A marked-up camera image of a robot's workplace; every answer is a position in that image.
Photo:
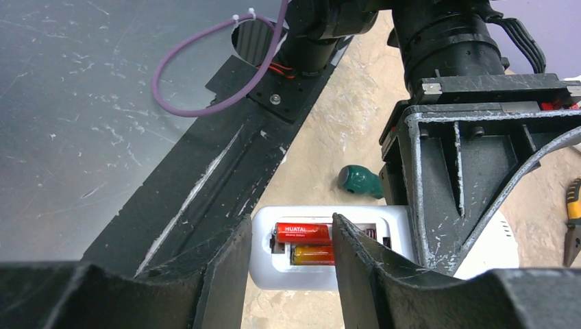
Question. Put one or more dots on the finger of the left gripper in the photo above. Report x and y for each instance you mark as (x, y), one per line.
(461, 161)

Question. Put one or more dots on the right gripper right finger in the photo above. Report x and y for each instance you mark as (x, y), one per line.
(379, 288)

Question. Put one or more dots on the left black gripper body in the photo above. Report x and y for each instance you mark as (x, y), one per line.
(459, 52)

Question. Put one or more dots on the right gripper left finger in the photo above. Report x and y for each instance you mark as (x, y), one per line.
(202, 288)

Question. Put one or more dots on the red battery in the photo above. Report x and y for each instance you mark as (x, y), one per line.
(307, 255)
(303, 233)

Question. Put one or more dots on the white remote control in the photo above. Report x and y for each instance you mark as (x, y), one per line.
(270, 266)

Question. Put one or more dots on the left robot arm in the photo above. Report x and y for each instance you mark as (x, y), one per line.
(327, 32)

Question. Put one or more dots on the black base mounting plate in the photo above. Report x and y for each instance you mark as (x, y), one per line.
(214, 174)

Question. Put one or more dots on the green handled screwdriver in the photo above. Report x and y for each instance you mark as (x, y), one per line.
(359, 180)

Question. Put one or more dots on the yellow handled pliers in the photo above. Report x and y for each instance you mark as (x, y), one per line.
(572, 236)

